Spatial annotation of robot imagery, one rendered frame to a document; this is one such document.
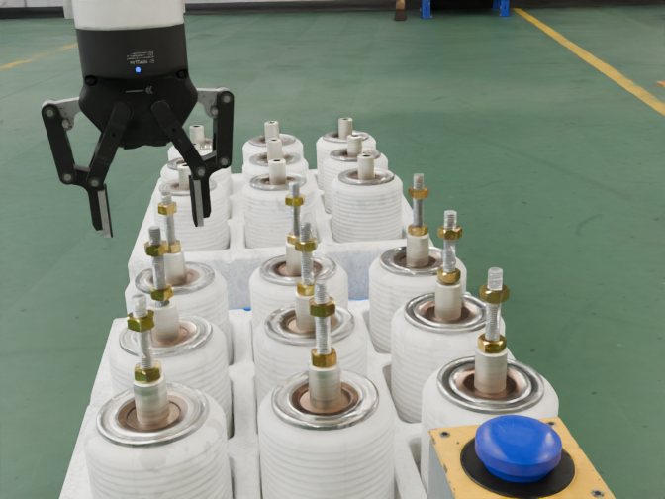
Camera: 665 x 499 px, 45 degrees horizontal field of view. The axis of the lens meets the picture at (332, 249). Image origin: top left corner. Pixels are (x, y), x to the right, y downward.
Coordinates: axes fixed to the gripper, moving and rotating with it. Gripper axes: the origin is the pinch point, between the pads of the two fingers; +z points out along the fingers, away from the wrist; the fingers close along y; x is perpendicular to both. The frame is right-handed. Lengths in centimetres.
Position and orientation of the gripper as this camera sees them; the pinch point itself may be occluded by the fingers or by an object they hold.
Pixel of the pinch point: (151, 213)
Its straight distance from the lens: 63.3
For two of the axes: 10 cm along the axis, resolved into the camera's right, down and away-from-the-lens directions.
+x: -2.8, -3.4, 9.0
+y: 9.6, -1.3, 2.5
